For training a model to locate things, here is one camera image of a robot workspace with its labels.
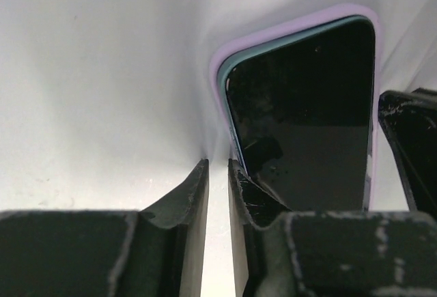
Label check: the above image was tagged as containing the black phone teal edge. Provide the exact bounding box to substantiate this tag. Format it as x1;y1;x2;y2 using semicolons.
217;14;376;212

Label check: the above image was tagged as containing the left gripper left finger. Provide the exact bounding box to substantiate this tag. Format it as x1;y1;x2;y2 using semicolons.
1;159;209;296

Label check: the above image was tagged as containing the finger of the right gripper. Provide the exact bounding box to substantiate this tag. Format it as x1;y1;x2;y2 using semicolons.
378;88;436;211

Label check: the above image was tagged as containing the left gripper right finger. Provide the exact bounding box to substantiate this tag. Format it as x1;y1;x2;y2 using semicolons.
228;160;436;296

